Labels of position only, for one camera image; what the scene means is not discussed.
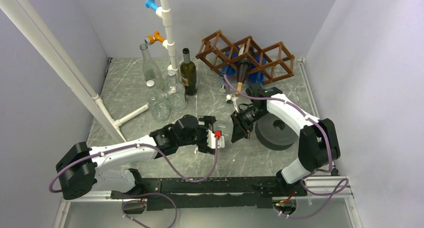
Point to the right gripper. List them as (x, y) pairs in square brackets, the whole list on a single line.
[(241, 128)]

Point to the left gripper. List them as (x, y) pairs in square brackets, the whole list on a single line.
[(208, 122)]

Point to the brown bottle gold foil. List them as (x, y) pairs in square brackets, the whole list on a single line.
[(243, 67)]

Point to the large clear bottle white stopper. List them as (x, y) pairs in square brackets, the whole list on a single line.
[(175, 91)]

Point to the green bottle grey cap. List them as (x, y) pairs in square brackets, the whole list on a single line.
[(188, 73)]

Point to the clear bottle dark label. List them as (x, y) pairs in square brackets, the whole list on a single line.
[(150, 69)]

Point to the clear square bottle black cap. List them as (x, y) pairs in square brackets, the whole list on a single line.
[(223, 127)]

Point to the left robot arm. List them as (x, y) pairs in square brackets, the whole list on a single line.
[(84, 169)]

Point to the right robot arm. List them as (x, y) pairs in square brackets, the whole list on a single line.
[(317, 138)]

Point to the clear bottle chrome cap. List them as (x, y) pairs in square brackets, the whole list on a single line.
[(257, 77)]

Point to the blue bottle silver cap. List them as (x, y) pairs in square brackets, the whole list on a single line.
[(230, 72)]

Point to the brown wooden wine rack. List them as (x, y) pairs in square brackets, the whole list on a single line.
[(275, 62)]

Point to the dark grey foam spool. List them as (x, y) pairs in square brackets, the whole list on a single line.
[(274, 134)]

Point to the clear glass jar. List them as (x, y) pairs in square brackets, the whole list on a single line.
[(158, 104)]

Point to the small silver cap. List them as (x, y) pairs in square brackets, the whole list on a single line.
[(150, 83)]

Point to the orange tap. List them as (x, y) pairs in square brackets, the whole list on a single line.
[(151, 39)]

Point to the white pvc pipe stand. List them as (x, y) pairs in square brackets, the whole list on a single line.
[(169, 42)]

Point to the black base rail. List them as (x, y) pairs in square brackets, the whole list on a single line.
[(257, 191)]

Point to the white diagonal frame pipe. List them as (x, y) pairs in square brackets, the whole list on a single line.
[(32, 26)]

